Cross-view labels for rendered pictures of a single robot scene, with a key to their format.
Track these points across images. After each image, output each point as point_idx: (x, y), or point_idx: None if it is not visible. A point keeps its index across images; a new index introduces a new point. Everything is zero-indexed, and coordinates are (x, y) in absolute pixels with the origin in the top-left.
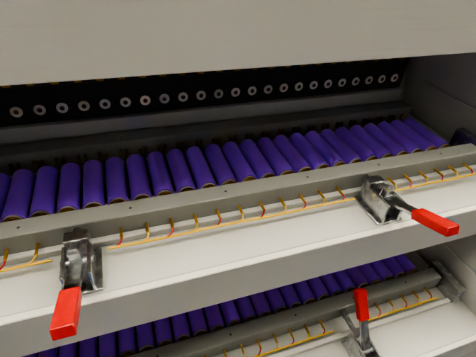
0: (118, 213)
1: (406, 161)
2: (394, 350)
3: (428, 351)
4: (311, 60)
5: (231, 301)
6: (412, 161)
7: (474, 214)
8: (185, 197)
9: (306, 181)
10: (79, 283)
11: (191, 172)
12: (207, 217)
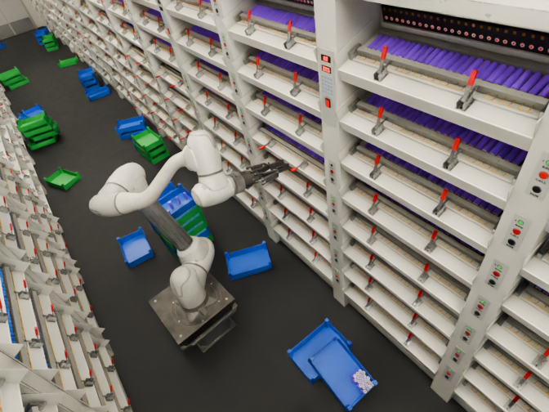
0: (278, 140)
1: (315, 163)
2: (312, 199)
3: (315, 205)
4: (287, 136)
5: None
6: (315, 163)
7: (314, 180)
8: (285, 143)
9: (298, 153)
10: (265, 145)
11: None
12: (287, 148)
